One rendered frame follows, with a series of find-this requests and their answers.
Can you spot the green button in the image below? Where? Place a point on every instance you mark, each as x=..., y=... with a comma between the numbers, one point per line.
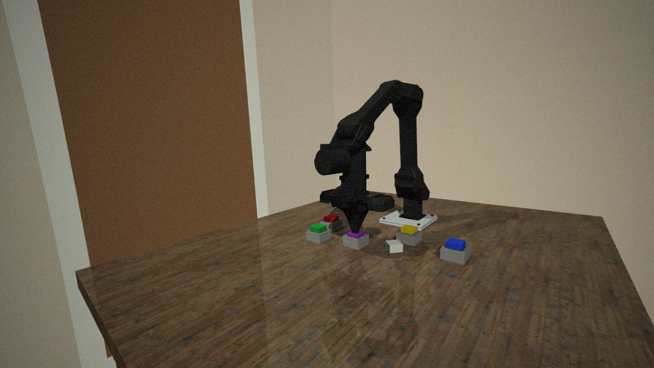
x=318, y=233

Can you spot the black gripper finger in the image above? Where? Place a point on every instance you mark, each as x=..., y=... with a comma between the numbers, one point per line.
x=349, y=215
x=359, y=215

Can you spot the purple button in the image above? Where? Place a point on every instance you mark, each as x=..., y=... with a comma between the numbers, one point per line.
x=355, y=241

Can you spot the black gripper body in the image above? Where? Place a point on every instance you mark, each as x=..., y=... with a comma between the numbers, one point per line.
x=377, y=203

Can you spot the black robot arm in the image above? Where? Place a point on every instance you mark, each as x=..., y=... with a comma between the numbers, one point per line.
x=347, y=150

